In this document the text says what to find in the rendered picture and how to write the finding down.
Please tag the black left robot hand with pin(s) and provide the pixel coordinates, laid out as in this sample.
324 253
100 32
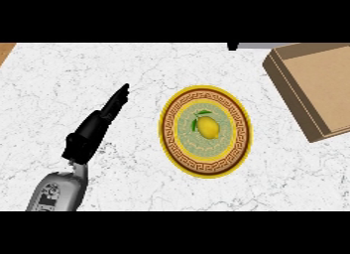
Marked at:
91 129

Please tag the brown cardboard box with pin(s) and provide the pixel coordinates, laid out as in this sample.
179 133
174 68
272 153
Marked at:
318 89

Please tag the yellow patterned round plate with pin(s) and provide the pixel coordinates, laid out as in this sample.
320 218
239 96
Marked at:
206 131

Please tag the black and grey appliance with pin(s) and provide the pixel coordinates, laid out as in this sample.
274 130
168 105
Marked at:
255 45

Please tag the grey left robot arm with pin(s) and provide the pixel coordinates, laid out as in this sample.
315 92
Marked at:
58 191

